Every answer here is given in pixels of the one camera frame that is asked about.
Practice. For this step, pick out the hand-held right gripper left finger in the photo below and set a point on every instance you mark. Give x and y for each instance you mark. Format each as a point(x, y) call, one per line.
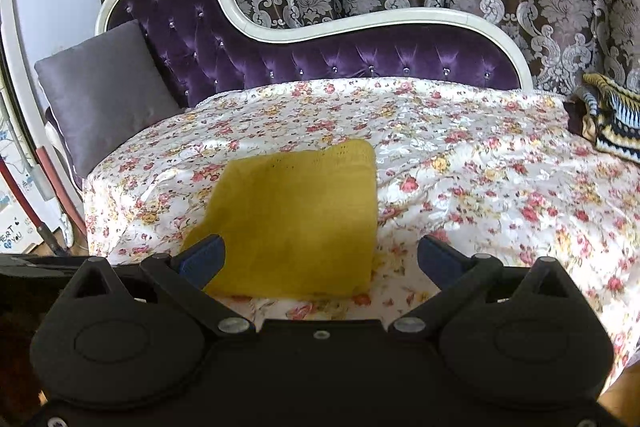
point(204, 257)

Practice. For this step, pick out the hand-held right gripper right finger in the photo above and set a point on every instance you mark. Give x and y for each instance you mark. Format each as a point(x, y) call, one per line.
point(440, 258)

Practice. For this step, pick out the yellow knitted cloth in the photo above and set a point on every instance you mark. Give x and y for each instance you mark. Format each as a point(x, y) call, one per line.
point(300, 207)

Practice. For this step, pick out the white printed board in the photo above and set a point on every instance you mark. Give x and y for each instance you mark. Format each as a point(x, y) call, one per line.
point(12, 232)

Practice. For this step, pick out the red pole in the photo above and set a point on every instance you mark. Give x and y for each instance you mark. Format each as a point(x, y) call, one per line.
point(22, 199)

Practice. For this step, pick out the floral bed blanket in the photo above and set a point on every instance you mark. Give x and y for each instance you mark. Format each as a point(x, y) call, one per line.
point(475, 167)

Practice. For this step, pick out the grey pillow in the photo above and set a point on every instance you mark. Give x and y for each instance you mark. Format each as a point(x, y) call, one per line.
point(100, 97)

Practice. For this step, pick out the purple tufted sofa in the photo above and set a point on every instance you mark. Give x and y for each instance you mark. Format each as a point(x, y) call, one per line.
point(350, 62)

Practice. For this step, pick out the striped crochet blanket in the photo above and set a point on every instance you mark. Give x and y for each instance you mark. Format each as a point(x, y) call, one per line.
point(616, 117)

